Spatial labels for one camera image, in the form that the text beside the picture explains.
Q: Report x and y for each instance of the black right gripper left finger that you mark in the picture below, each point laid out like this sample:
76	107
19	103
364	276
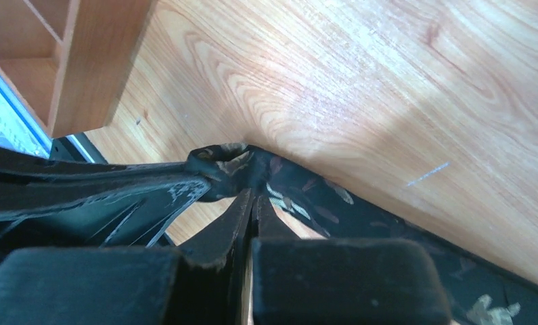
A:
198	282

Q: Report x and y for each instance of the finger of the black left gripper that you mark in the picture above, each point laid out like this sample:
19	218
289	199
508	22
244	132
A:
57	203

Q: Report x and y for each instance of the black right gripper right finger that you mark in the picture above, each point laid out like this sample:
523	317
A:
340	281

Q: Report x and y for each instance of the black tie with gold pattern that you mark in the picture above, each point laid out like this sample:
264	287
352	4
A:
479	292

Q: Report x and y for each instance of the orange wooden compartment tray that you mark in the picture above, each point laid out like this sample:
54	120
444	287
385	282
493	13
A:
68	61

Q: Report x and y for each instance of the aluminium frame rail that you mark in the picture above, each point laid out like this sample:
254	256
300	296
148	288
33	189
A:
19	132

